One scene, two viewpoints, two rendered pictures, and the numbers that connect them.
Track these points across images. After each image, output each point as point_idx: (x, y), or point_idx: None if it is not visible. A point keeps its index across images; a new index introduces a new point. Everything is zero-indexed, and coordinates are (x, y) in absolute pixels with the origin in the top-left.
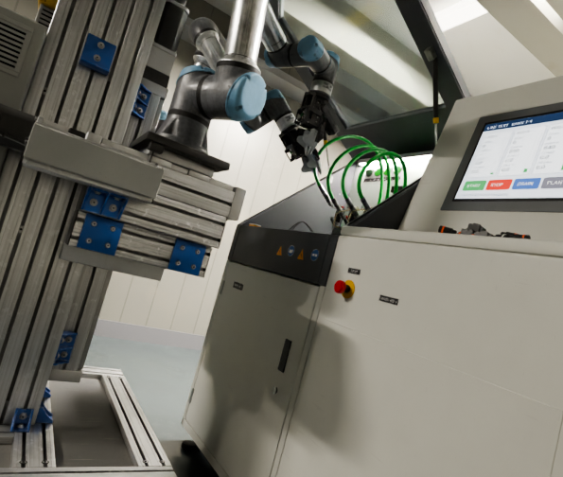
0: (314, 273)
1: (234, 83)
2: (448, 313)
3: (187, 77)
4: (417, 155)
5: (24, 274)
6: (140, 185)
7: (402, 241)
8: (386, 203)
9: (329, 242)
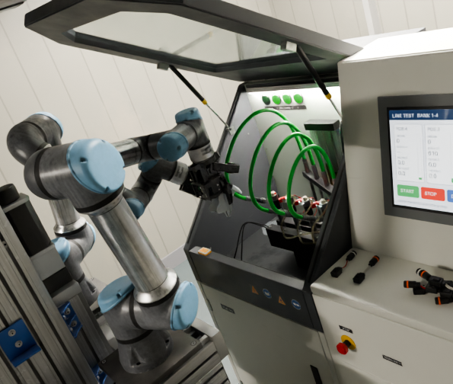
0: (306, 320)
1: (171, 320)
2: (451, 382)
3: (113, 312)
4: (314, 88)
5: None
6: None
7: (381, 317)
8: (330, 225)
9: (305, 298)
